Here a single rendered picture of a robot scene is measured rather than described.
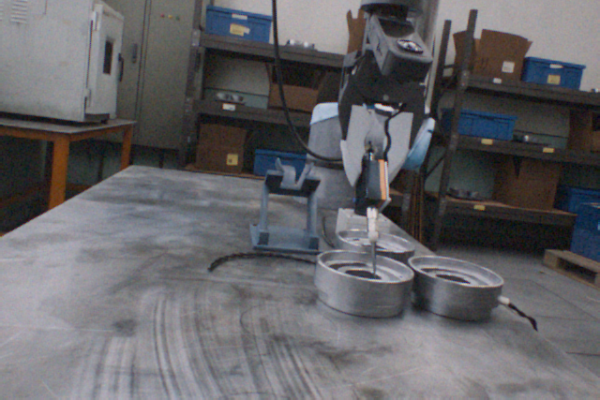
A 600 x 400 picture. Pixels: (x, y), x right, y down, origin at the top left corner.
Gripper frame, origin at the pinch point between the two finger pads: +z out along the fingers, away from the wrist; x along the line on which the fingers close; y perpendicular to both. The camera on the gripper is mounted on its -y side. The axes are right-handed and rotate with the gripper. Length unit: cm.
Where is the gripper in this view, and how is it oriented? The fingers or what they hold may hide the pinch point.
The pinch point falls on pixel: (370, 177)
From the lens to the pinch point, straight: 57.6
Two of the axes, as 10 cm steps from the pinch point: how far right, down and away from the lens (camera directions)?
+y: -1.3, -1.4, 9.8
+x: -9.8, -1.2, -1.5
